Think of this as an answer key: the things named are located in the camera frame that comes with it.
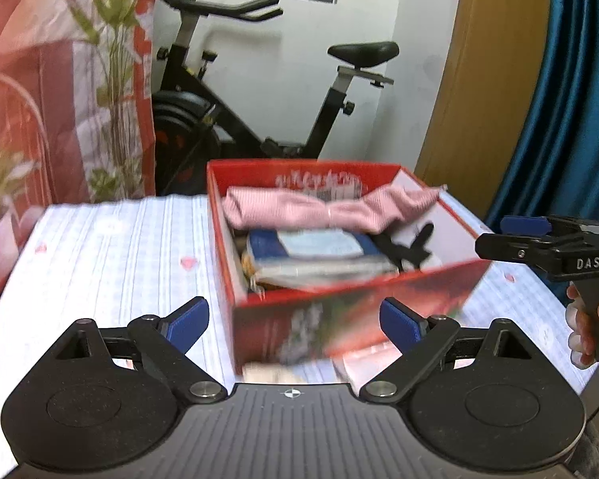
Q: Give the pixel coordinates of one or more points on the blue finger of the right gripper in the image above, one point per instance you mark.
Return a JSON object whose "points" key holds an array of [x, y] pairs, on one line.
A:
{"points": [[516, 225], [512, 248]]}

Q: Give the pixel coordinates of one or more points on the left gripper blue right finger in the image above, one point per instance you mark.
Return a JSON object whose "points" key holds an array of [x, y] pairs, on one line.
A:
{"points": [[401, 325]]}

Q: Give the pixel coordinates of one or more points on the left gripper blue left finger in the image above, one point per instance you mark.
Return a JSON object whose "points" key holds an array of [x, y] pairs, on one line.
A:
{"points": [[186, 324]]}

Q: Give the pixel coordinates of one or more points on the cream knitted cloth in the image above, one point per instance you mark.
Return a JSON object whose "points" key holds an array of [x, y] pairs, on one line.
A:
{"points": [[269, 373]]}

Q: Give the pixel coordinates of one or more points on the pink knitted cloth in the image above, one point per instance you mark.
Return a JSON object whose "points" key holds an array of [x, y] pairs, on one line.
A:
{"points": [[247, 208]]}

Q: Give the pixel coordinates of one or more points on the person right hand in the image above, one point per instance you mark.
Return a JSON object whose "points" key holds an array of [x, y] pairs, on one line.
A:
{"points": [[581, 341]]}

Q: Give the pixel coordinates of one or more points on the black object in box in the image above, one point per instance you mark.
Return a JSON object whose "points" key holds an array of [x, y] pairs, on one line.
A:
{"points": [[406, 257]]}

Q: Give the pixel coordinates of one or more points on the blue curtain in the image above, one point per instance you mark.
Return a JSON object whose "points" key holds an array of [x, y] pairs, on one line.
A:
{"points": [[555, 165]]}

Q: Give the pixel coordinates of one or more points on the red strawberry cardboard box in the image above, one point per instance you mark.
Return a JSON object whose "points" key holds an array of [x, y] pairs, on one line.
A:
{"points": [[285, 326]]}

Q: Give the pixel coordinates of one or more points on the blue book in box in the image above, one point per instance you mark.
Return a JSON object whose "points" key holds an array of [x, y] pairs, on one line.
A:
{"points": [[311, 259]]}

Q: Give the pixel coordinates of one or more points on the black exercise bike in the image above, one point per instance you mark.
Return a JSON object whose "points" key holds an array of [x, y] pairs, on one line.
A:
{"points": [[235, 86]]}

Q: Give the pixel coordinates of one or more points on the pink printed backdrop cloth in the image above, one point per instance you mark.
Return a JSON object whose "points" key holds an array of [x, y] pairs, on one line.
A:
{"points": [[75, 109]]}

